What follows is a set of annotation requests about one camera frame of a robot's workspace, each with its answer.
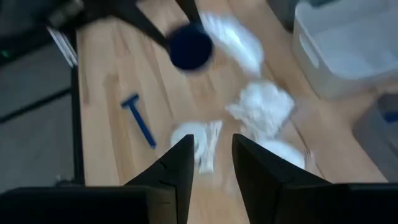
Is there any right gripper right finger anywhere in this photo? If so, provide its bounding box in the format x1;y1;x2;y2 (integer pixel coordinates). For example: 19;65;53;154
231;133;398;224

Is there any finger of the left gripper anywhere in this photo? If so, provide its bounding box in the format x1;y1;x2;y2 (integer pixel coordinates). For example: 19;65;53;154
110;1;171;53
175;0;205;26

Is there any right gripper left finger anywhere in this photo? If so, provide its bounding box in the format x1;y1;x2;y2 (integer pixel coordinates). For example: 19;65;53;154
0;134;195;224

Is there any silver aluminium extrusion bar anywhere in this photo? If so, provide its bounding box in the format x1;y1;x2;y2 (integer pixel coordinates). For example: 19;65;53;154
46;27;78;68

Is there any vanity pack bag large print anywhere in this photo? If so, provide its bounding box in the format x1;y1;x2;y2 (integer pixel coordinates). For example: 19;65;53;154
257;138;307;170

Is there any cotton balls and swabs bag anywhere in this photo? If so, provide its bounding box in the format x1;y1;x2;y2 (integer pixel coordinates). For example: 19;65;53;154
225;80;295;141
198;11;265;77

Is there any vanity pack bag small print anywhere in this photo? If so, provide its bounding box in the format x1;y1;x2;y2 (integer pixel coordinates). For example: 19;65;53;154
169;119;223;175

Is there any white plastic bin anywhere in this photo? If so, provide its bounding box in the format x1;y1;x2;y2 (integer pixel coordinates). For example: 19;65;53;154
292;0;398;100

